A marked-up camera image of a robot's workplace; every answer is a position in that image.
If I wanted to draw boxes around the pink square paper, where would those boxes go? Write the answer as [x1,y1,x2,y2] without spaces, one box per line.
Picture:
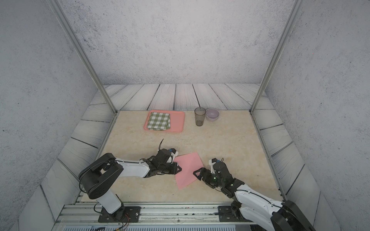
[174,152,203,190]

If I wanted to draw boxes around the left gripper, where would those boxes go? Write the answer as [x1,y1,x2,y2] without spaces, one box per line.
[158,162,184,175]

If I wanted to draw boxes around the translucent grey plastic cup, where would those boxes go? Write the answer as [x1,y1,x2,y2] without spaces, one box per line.
[194,107,206,127]

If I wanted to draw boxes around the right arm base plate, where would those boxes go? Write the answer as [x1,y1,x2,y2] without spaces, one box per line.
[216,206,250,222]

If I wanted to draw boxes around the aluminium front rail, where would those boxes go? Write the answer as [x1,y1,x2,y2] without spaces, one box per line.
[53,203,264,231]

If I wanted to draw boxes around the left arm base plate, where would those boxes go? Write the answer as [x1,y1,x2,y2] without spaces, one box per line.
[98,206,141,224]

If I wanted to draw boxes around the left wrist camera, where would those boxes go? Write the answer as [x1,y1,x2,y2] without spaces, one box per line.
[167,148,178,163]

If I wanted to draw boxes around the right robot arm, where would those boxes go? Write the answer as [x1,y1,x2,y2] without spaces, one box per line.
[193,158,315,231]

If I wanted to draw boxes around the green checkered cloth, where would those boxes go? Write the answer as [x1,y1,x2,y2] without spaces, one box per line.
[146,112,171,131]

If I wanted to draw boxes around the pink plastic tray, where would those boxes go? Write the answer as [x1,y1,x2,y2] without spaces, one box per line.
[144,110,185,133]

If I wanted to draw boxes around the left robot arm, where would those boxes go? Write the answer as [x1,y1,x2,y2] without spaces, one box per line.
[78,148,182,215]

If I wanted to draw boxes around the small lavender bowl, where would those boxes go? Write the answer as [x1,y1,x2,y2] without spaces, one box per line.
[206,108,220,121]

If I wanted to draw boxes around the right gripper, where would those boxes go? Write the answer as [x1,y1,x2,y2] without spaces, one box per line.
[193,167,225,189]

